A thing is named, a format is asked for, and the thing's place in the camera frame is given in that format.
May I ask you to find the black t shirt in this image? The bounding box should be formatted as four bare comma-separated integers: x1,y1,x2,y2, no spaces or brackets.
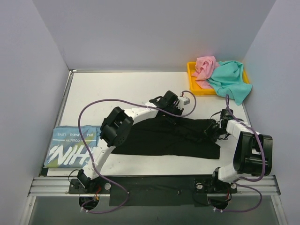
112,116,220,159

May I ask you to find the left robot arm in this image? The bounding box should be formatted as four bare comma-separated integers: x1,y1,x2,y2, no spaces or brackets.
77,91,190,193

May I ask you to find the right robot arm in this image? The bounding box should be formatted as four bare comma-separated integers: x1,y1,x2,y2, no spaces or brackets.
204,109,273,192

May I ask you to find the yellow plastic bin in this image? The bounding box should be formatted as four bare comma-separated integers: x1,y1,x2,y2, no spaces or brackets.
187,62,249,95

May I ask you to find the teal t shirt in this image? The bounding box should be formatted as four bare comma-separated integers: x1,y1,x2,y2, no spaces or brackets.
207,60,252,105

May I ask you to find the pink t shirt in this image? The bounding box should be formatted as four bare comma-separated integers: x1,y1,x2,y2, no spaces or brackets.
192,56,220,89

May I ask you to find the folded light blue t shirt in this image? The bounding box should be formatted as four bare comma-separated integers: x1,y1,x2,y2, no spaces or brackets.
44,126,90,168

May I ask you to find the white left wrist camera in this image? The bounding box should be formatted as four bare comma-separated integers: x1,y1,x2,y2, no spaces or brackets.
178,96,190,108

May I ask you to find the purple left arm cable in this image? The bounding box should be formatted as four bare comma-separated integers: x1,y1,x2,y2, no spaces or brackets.
77,90,197,214

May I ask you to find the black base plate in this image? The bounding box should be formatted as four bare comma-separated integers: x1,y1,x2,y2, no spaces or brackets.
68,175,237,206

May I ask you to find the aluminium front rail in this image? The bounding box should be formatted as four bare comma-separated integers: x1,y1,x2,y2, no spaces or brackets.
28,176,281,197

